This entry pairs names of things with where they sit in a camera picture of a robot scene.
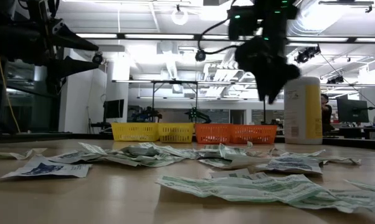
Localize white ring lamp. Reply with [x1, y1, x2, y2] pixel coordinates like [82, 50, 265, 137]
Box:
[171, 7, 189, 26]

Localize computer monitor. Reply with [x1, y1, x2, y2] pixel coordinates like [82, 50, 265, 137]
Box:
[336, 98, 369, 124]
[103, 99, 125, 119]

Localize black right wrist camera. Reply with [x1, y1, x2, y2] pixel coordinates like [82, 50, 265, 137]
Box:
[227, 6, 259, 40]

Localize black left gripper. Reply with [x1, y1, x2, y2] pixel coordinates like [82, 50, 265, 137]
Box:
[17, 0, 100, 93]

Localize LED light bar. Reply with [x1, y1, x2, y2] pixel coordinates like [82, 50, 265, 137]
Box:
[75, 32, 375, 44]

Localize white yellow wipes canister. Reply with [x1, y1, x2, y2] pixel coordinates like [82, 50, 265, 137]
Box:
[283, 77, 324, 146]

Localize person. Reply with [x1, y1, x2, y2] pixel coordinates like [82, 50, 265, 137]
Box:
[320, 93, 334, 133]

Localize orange plastic basket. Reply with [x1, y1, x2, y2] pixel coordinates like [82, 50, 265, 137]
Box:
[232, 124, 278, 145]
[194, 123, 235, 145]

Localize white alcohol pad packet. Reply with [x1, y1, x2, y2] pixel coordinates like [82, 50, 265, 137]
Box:
[268, 155, 325, 166]
[45, 150, 104, 164]
[0, 154, 92, 180]
[255, 163, 325, 174]

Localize black right camera cable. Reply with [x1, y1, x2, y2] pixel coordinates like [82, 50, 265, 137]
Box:
[196, 18, 240, 55]

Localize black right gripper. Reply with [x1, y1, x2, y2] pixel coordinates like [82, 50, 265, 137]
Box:
[234, 36, 301, 105]

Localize black ceiling camera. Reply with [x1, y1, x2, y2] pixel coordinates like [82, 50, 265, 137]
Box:
[92, 52, 105, 66]
[194, 49, 207, 63]

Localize black track spotlights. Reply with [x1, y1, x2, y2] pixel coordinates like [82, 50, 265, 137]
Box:
[326, 75, 345, 85]
[294, 45, 322, 65]

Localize yellow plastic basket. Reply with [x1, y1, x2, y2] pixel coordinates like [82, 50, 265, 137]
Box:
[111, 123, 160, 143]
[158, 123, 196, 144]

